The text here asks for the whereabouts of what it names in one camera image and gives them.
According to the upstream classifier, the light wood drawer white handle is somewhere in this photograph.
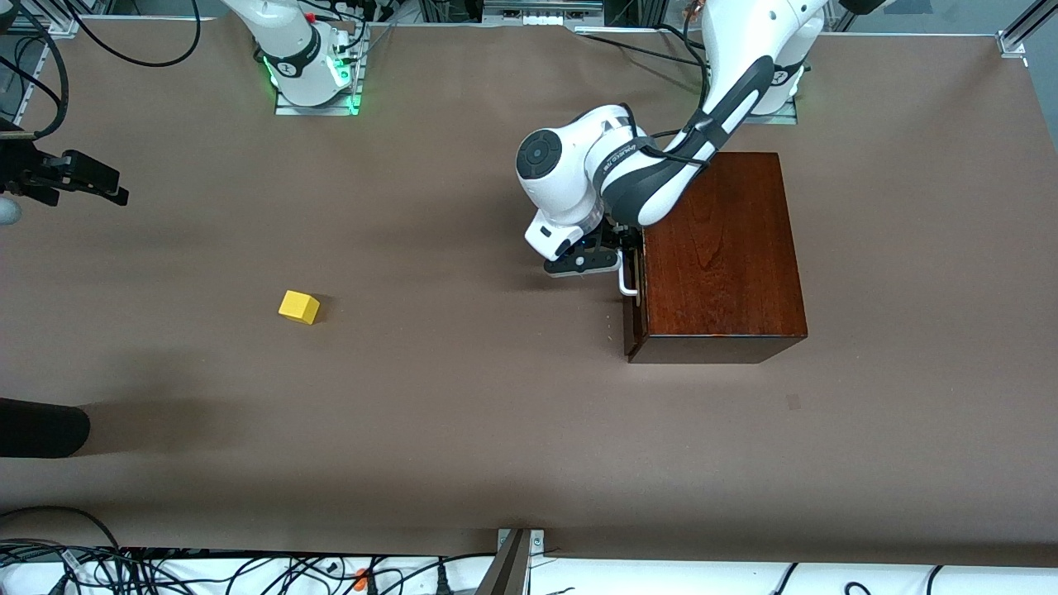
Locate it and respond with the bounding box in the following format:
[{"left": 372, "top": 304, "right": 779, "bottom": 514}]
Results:
[{"left": 617, "top": 240, "right": 648, "bottom": 358}]

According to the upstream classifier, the yellow cube block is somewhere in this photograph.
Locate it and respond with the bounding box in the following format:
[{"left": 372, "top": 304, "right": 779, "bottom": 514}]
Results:
[{"left": 278, "top": 289, "right": 322, "bottom": 326}]

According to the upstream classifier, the dark brown wooden cabinet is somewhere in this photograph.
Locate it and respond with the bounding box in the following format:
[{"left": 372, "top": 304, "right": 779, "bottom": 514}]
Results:
[{"left": 626, "top": 151, "right": 809, "bottom": 365}]

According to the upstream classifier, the grey power strip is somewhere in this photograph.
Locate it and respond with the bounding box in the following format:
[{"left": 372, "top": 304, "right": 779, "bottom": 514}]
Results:
[{"left": 482, "top": 0, "right": 607, "bottom": 26}]

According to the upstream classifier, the black rounded cylinder object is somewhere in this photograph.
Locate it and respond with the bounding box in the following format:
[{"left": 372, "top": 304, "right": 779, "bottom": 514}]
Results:
[{"left": 0, "top": 397, "right": 92, "bottom": 459}]

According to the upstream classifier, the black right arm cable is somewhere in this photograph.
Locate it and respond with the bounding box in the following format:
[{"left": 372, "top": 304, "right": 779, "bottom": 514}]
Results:
[{"left": 0, "top": 0, "right": 203, "bottom": 143}]

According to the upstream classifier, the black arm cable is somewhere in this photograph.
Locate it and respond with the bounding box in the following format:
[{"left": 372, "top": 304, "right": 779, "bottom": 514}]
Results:
[
  {"left": 0, "top": 0, "right": 203, "bottom": 143},
  {"left": 627, "top": 33, "right": 722, "bottom": 171}
]

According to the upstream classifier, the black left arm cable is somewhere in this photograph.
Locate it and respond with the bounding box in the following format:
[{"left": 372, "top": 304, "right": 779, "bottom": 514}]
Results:
[{"left": 627, "top": 33, "right": 722, "bottom": 171}]

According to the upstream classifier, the aluminium frame rail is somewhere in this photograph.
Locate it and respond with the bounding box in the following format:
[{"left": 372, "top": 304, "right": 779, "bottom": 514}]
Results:
[{"left": 0, "top": 0, "right": 82, "bottom": 39}]

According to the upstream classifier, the black cable on table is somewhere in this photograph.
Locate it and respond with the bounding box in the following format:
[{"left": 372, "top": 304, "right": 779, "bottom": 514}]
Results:
[{"left": 574, "top": 23, "right": 713, "bottom": 71}]

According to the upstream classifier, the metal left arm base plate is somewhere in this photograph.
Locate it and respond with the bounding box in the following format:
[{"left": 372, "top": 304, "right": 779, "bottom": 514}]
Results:
[{"left": 738, "top": 98, "right": 800, "bottom": 127}]

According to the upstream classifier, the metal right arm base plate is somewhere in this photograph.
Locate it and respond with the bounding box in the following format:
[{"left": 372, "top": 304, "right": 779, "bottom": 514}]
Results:
[{"left": 274, "top": 79, "right": 364, "bottom": 117}]

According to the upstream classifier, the black looped cable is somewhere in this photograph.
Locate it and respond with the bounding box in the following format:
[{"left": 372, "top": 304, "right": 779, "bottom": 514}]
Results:
[{"left": 0, "top": 505, "right": 127, "bottom": 595}]

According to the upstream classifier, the aluminium profile post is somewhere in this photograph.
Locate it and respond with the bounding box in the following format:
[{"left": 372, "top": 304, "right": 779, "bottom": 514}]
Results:
[{"left": 477, "top": 528, "right": 547, "bottom": 595}]

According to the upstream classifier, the aluminium frame corner bracket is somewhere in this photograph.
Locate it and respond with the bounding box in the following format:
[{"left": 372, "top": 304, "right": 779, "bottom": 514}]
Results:
[{"left": 997, "top": 0, "right": 1058, "bottom": 60}]

